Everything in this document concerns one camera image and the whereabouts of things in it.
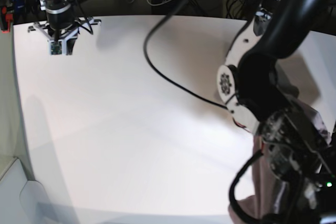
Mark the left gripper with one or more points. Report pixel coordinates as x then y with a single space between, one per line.
299 156

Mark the mauve t-shirt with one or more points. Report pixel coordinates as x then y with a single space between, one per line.
271 195

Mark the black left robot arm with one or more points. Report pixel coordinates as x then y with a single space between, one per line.
248 82

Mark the red and black clamp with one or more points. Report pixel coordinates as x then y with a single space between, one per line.
7 16

